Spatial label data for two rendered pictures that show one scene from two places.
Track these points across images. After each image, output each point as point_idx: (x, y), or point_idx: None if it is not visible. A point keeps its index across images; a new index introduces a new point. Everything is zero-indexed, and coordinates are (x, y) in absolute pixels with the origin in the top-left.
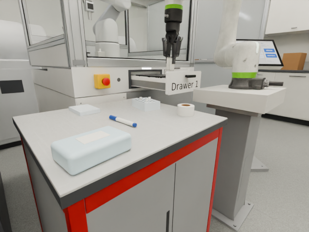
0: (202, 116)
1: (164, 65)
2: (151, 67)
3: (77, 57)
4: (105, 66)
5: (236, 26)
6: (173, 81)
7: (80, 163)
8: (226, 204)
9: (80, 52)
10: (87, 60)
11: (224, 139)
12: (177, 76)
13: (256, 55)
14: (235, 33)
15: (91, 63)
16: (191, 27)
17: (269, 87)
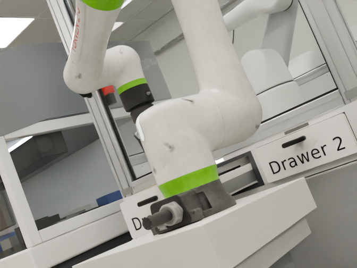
0: None
1: (252, 140)
2: (222, 157)
3: (124, 186)
4: (151, 185)
5: (195, 44)
6: (133, 215)
7: None
8: None
9: (124, 178)
10: (132, 185)
11: None
12: (136, 206)
13: (144, 145)
14: (198, 63)
15: (136, 187)
16: (301, 4)
17: (228, 212)
